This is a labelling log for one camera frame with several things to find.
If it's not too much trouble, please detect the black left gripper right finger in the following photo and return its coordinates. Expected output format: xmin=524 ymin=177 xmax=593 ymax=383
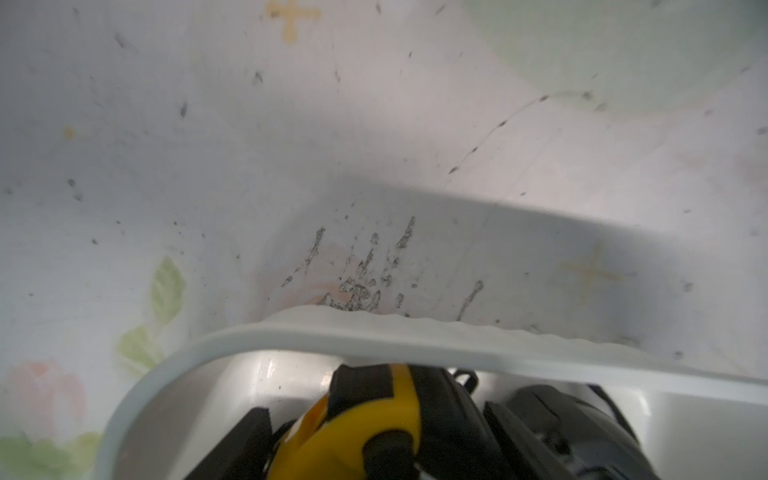
xmin=483 ymin=400 xmax=579 ymax=479

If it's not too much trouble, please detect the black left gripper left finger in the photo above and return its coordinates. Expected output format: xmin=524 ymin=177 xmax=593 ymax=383
xmin=185 ymin=407 xmax=273 ymax=480

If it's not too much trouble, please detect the black 5M tape measure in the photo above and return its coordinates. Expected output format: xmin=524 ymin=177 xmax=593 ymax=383
xmin=484 ymin=384 xmax=658 ymax=479

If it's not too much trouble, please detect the yellow black tape measure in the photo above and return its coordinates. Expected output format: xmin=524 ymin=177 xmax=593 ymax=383
xmin=264 ymin=363 xmax=512 ymax=479

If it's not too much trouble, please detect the white plastic storage box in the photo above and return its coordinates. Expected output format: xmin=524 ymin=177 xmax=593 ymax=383
xmin=93 ymin=306 xmax=767 ymax=479

